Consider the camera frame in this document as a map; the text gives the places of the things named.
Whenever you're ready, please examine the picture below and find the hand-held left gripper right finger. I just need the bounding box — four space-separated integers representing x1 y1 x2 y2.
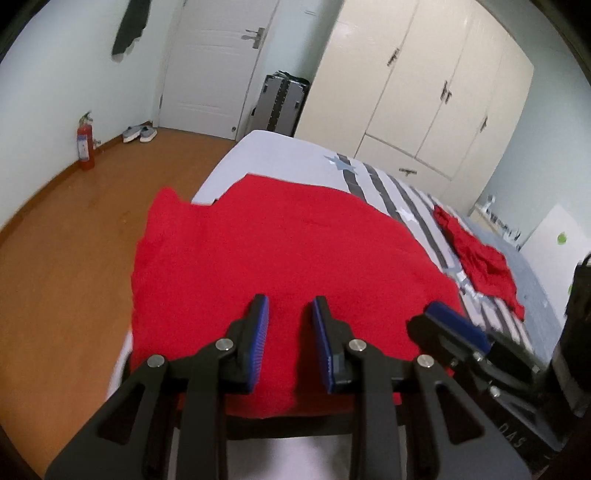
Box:
308 296 533 480

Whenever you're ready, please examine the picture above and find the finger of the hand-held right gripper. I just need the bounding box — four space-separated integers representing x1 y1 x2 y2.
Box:
406 301 493 370

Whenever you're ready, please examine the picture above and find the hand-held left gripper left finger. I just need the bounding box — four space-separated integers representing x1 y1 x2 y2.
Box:
44 294 270 480

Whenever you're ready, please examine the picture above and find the large red garment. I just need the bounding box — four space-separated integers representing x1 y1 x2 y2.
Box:
129 174 465 418

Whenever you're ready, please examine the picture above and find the small crumpled red garment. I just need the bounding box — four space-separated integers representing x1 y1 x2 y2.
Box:
433 204 526 319

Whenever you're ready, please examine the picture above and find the white board with green sticker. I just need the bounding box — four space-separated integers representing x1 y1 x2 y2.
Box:
519 203 585 333

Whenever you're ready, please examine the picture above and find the bedside table with small items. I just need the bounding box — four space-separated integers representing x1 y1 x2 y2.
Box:
468 194 525 245

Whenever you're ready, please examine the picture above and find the grey white striped blanket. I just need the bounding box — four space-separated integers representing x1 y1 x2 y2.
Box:
323 152 546 370

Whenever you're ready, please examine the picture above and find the bed with pale sheet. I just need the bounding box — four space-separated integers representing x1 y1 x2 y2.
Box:
106 130 568 480

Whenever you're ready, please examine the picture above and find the cream wardrobe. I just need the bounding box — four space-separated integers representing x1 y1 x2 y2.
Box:
293 0 536 213

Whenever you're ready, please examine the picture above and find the silver suitcase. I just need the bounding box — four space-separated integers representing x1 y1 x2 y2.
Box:
249 71 311 138

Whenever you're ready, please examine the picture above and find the red fire extinguisher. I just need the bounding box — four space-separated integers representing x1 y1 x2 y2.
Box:
76 112 97 171

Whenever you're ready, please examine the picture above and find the white door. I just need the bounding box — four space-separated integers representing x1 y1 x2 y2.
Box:
157 0 282 141

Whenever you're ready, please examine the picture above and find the dark hanging garment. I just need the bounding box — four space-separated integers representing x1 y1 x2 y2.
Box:
111 0 153 60

